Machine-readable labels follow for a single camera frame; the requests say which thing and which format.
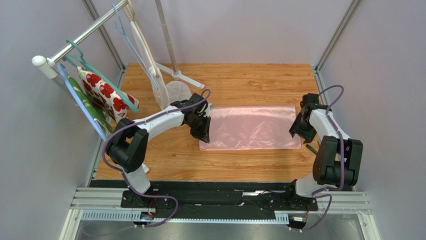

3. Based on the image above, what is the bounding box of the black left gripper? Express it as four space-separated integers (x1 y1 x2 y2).
186 114 211 143

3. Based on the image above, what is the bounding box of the pink cloth napkin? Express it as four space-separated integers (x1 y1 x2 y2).
199 105 302 151

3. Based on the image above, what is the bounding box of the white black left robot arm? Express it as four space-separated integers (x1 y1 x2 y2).
102 93 211 196

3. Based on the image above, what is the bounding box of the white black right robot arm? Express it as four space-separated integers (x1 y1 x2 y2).
289 93 364 198

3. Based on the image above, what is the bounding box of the beige hanger with white cloth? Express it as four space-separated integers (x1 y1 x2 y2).
124 0 170 110

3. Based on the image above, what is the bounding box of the red floral white cloth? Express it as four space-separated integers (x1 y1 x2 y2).
77 66 130 122

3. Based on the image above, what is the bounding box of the green patterned cloth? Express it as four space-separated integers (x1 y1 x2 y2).
67 76 112 137

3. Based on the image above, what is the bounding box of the light blue thin hanger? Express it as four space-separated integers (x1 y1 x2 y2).
112 4 159 90

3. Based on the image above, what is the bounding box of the teal plastic hanger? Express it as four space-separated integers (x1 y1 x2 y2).
63 38 139 113

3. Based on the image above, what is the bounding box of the blue plastic hanger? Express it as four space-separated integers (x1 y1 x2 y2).
57 63 107 142

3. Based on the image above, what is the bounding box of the metal clothes rack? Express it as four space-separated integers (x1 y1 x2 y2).
30 0 206 175

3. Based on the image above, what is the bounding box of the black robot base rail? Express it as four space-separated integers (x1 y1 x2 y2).
120 181 319 220

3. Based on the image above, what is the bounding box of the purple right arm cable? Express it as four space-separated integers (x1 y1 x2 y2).
288 84 345 233

